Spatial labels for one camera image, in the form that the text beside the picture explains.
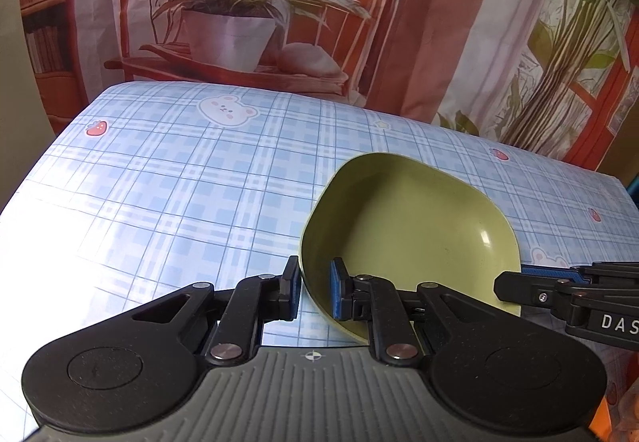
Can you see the green square bowl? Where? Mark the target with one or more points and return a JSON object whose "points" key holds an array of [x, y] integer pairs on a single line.
{"points": [[414, 222]]}

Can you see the printed backdrop cloth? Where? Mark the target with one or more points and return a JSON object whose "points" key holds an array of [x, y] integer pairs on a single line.
{"points": [[449, 22]]}

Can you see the blue curtain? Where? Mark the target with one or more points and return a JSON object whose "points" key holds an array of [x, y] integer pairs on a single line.
{"points": [[634, 192]]}

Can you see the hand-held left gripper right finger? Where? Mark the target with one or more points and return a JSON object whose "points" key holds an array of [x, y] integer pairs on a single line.
{"points": [[338, 292]]}

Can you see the blue plaid tablecloth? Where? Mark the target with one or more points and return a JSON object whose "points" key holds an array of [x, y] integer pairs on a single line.
{"points": [[174, 197]]}

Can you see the orange square bowl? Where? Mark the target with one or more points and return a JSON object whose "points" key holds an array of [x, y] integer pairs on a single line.
{"points": [[610, 414]]}

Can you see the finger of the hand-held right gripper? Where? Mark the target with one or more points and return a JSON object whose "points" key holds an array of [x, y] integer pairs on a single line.
{"points": [[524, 288], [549, 271]]}

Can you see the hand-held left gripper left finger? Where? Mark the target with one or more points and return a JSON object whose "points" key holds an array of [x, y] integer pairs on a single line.
{"points": [[294, 295]]}

